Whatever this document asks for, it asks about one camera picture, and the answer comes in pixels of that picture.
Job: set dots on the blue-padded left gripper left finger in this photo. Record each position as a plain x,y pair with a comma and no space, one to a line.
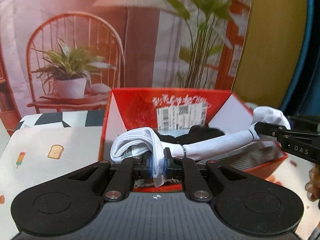
142,168

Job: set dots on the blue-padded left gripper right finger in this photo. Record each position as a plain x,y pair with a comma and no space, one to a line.
173,168

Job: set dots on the white fabric sleeve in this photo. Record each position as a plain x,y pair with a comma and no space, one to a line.
137,141

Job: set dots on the black knit glove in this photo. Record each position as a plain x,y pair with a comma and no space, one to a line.
196,134

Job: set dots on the printed room scene backdrop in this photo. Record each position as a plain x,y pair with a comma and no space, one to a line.
66,55

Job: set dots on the teal blue curtain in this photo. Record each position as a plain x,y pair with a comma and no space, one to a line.
302,95

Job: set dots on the white shipping label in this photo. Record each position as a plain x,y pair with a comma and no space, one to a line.
182,116

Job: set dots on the red strawberry cardboard box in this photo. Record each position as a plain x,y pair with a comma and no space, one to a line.
133,114

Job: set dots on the yellow board panel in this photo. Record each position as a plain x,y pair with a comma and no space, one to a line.
272,46

